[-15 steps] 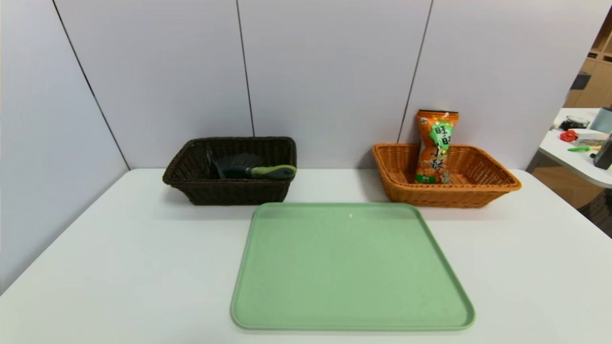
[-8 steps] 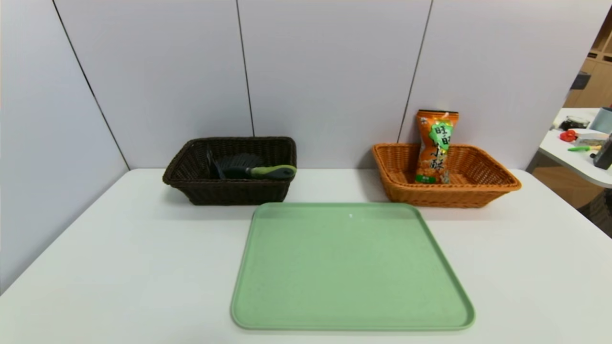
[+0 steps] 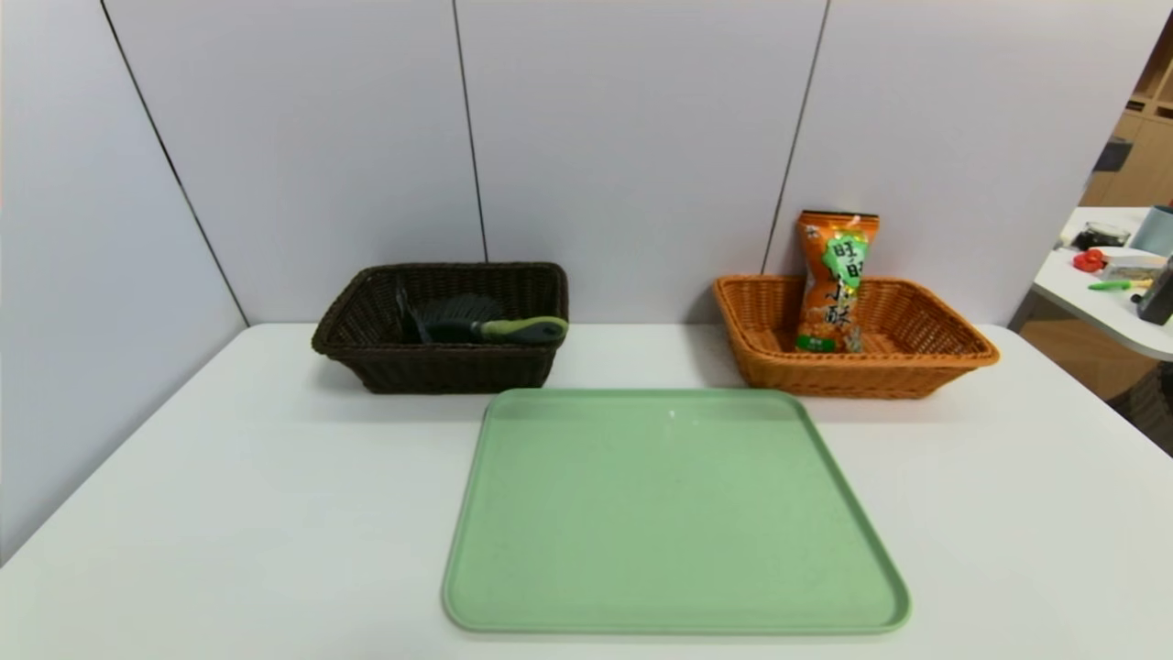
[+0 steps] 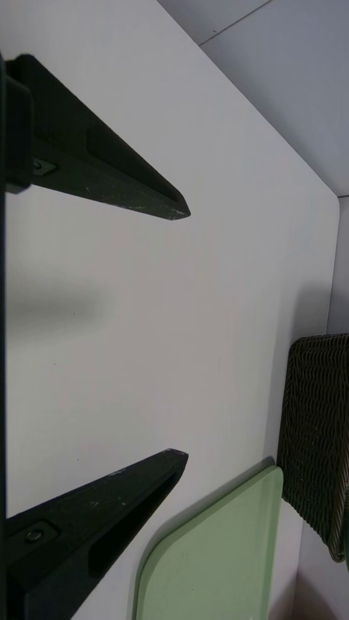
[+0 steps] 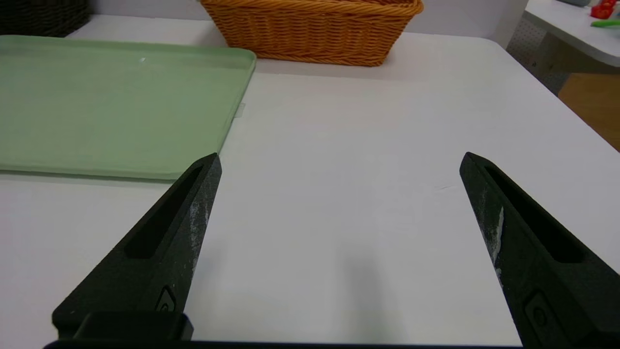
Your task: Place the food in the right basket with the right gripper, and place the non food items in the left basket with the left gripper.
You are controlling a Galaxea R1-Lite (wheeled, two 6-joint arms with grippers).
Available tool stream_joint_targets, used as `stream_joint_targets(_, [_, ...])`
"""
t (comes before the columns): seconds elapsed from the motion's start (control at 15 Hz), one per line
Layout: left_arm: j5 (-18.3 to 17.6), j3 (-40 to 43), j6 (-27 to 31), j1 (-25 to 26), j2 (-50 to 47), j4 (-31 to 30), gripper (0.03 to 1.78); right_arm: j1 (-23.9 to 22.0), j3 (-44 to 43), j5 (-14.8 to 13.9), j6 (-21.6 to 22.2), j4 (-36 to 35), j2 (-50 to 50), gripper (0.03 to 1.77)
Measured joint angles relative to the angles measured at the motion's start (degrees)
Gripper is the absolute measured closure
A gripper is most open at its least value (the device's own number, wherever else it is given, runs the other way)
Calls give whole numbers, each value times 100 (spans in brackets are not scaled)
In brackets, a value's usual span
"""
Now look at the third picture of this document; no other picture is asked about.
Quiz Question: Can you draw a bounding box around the small black item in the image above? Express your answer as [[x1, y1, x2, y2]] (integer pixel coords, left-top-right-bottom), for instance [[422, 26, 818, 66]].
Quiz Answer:
[[1072, 222, 1133, 251]]

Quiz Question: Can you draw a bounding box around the dark brown wicker basket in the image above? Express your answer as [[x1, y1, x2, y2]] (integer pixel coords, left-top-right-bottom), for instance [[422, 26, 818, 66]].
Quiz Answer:
[[311, 262, 570, 395]]

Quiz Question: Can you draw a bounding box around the white side table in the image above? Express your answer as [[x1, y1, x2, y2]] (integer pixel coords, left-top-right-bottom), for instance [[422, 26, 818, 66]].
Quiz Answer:
[[1034, 206, 1173, 362]]

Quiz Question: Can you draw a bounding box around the dark woven chair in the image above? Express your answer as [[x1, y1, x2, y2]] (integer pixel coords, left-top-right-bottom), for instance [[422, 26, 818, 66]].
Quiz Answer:
[[1109, 362, 1173, 455]]

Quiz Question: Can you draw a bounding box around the wooden cabinet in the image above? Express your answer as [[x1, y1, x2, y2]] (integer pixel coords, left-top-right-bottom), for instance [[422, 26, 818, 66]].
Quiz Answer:
[[1081, 27, 1173, 208]]

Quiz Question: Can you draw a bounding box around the orange wicker basket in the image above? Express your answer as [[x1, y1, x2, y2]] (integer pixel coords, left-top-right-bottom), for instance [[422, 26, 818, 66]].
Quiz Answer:
[[714, 274, 1002, 401]]

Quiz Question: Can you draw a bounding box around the orange snack bag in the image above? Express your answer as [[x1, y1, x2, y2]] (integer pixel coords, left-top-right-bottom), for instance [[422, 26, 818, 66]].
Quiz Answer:
[[795, 210, 881, 355]]

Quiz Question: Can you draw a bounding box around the grey brush with green handle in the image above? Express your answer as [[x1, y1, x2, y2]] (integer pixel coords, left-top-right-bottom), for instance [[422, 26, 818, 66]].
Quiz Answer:
[[408, 293, 570, 347]]

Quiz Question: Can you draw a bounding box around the grey cylinder container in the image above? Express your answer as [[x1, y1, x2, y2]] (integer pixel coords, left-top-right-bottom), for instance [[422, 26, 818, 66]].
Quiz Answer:
[[1132, 205, 1173, 258]]

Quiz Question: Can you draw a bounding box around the dark upright object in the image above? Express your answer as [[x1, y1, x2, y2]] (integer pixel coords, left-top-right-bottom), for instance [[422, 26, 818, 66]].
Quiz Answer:
[[1137, 259, 1173, 326]]

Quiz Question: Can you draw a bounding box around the light green plastic tray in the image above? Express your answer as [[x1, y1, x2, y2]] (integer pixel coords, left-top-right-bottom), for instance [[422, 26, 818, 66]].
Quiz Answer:
[[443, 388, 913, 635]]

